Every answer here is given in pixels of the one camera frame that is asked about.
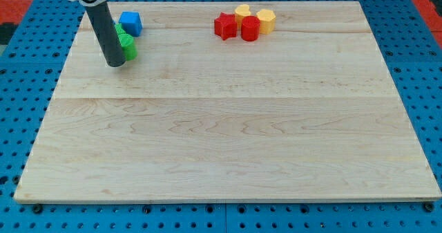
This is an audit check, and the red star block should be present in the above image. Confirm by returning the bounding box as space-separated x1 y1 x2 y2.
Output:
214 12 237 40

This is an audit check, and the green cylinder block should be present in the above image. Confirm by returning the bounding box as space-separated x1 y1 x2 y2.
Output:
118 33 137 61

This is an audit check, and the blue cube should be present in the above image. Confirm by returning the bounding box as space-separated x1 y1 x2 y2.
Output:
119 11 142 37

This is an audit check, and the yellow hexagon block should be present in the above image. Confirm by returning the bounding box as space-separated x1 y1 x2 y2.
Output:
256 9 276 35

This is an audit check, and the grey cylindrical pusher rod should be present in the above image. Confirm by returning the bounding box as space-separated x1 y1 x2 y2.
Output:
86 1 126 67

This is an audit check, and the wooden board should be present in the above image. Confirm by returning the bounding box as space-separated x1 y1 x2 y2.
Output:
15 1 441 204

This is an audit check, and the red cylinder block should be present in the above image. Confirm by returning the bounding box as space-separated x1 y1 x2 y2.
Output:
241 16 260 41

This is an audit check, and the green star block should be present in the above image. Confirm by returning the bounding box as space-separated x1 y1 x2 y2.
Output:
114 24 126 35

